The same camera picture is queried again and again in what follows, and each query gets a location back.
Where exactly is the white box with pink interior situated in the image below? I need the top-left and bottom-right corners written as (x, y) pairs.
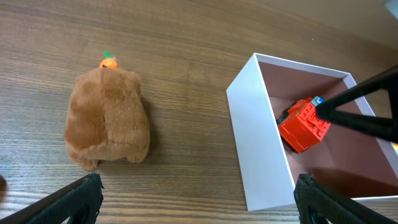
top-left (226, 53), bottom-right (397, 211)

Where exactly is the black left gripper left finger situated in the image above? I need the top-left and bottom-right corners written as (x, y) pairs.
top-left (1, 173), bottom-right (103, 224)

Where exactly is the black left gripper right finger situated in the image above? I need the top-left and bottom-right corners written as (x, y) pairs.
top-left (294, 174), bottom-right (397, 224)

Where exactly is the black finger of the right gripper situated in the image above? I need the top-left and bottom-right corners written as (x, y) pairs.
top-left (316, 66), bottom-right (397, 143)

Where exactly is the brown plush toy with carrot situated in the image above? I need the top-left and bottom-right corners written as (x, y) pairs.
top-left (63, 50), bottom-right (150, 170)

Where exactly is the red toy truck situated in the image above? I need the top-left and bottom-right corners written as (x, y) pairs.
top-left (275, 96), bottom-right (331, 154)

